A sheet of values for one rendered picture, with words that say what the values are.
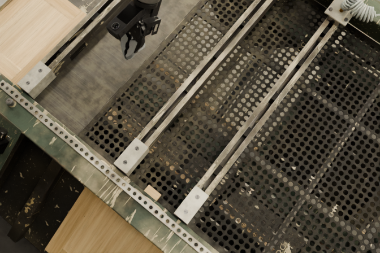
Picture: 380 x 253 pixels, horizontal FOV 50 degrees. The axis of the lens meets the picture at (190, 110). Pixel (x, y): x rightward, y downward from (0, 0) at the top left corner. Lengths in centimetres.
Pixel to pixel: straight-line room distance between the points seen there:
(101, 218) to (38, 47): 76
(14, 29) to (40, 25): 10
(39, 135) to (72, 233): 54
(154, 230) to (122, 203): 15
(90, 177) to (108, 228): 39
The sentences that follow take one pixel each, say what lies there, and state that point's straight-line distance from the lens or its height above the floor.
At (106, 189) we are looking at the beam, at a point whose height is 84.
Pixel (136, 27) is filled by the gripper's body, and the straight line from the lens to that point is 116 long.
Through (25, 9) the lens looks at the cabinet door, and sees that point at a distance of 188.
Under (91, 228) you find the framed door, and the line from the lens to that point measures 189.
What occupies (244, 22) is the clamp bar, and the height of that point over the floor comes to 157.
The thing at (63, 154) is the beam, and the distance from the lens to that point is 157.
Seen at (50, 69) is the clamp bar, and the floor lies 103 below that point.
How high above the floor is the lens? 164
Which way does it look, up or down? 16 degrees down
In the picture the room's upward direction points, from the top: 35 degrees clockwise
